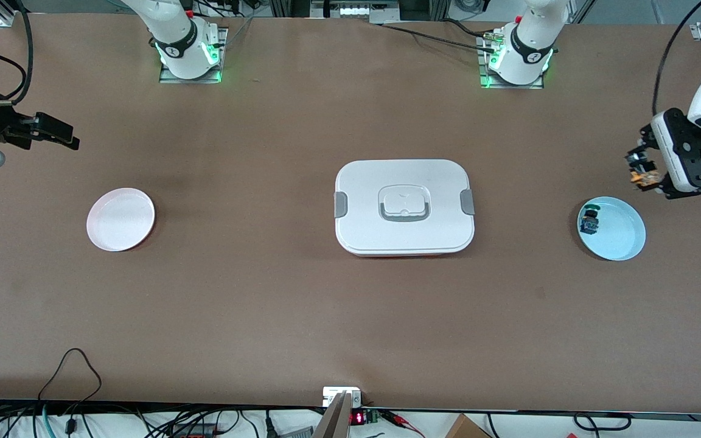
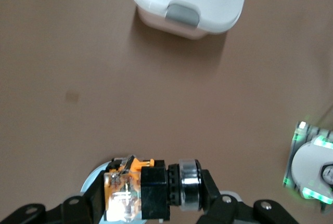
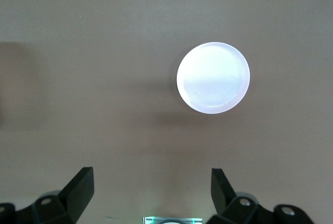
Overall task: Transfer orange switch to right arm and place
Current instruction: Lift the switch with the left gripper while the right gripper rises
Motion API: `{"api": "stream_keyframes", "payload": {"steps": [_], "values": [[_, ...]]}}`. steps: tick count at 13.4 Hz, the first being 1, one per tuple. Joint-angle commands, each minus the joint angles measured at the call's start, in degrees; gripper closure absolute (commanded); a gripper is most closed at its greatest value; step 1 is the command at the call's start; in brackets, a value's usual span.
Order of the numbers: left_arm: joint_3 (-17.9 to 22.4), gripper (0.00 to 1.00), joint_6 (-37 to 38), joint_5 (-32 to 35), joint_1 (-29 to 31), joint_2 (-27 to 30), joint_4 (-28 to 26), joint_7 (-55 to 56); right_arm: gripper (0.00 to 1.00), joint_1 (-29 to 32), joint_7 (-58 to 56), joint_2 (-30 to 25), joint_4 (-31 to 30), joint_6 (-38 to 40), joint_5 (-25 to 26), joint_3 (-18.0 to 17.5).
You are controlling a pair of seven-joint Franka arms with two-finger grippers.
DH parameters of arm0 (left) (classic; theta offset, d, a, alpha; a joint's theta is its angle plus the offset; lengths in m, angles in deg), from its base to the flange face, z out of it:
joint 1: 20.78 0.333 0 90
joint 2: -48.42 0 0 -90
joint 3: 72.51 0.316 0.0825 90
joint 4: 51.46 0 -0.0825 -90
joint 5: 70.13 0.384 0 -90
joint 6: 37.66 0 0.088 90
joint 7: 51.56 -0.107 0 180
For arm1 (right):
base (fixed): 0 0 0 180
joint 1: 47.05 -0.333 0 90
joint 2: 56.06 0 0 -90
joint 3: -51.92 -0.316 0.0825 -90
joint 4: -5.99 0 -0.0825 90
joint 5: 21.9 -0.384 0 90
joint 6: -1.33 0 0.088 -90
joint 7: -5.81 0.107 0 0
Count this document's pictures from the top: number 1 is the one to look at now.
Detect orange push-button switch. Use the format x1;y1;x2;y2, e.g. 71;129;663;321
629;153;660;189

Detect light blue round plate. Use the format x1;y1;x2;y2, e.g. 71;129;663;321
577;196;647;262

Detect black cable to arm base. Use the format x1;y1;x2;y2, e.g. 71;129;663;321
381;19;497;52

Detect pink round plate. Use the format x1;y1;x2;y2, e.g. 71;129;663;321
86;187;156;252

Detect silver equipment frame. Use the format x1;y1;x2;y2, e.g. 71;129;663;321
310;0;401;24

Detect black coiled cable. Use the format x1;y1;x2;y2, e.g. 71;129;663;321
573;412;632;431

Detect aluminium camera mount profile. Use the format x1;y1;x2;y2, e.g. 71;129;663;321
312;392;352;438

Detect white lidded container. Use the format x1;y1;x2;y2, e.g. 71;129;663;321
334;159;476;257

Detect thin black looped cable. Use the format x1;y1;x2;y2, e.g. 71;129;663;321
37;348;103;403

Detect red clip leads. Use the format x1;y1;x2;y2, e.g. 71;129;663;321
381;410;425;438

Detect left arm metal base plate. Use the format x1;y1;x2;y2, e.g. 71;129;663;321
477;33;545;90

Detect brown cardboard box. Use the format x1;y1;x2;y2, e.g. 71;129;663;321
445;414;492;438

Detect white mount bracket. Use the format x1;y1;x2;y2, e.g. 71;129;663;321
323;387;362;407

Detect teal cable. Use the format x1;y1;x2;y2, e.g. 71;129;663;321
31;405;54;438

